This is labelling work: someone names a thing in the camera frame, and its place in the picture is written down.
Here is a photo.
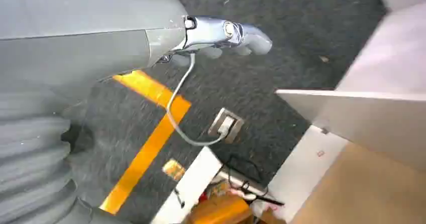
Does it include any white desk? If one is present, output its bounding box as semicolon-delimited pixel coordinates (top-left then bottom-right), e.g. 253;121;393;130
252;0;426;224

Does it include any black cable bundle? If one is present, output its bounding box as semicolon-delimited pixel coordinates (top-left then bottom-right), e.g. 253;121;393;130
218;154;285;207

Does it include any light brown wooden panel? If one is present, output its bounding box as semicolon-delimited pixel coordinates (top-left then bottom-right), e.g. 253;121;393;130
290;142;426;224

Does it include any orange box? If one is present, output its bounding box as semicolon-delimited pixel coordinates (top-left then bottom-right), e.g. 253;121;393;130
183;193;254;224

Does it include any thin grey cable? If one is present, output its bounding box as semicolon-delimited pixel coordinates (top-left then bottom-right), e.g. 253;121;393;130
165;53;228;147

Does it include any white floor beam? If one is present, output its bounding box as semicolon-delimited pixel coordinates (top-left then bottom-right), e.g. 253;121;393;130
150;146;223;224

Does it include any ribbed grey left arm sleeve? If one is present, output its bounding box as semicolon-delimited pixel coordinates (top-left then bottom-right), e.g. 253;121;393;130
0;91;134;224

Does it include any small yellow tape piece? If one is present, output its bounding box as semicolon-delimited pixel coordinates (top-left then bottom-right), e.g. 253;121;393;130
162;159;186;182

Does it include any long yellow floor tape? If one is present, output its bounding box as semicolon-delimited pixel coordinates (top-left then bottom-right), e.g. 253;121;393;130
99;70;193;216

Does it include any metal floor socket box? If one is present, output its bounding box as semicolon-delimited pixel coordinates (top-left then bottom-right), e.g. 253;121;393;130
207;107;245;145

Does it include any white plug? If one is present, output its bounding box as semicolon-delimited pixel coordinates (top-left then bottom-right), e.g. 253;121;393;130
217;116;236;136

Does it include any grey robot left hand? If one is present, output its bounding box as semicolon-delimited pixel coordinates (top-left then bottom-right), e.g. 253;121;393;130
0;0;274;105

